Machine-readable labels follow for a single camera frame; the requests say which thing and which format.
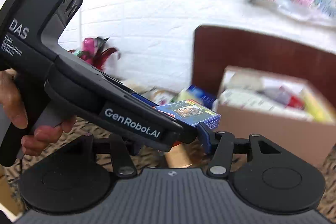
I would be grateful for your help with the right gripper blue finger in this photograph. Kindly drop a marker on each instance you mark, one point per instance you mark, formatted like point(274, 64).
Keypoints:
point(204, 134)

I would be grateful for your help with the blue picture card box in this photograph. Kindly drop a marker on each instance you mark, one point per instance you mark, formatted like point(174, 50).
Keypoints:
point(191, 112)

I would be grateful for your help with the person's left hand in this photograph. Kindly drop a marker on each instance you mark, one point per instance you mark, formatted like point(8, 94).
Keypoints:
point(14, 109)

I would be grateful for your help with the blue and yellow box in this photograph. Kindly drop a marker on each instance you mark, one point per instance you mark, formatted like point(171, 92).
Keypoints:
point(195, 93)

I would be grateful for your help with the pink bottle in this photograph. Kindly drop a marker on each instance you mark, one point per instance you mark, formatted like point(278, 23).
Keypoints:
point(88, 50)

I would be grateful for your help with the dark brown wooden headboard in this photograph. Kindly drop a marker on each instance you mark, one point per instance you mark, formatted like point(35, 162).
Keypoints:
point(217, 47)

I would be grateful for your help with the brown cardboard box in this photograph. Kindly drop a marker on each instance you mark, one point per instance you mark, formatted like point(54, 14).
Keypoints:
point(289, 111)

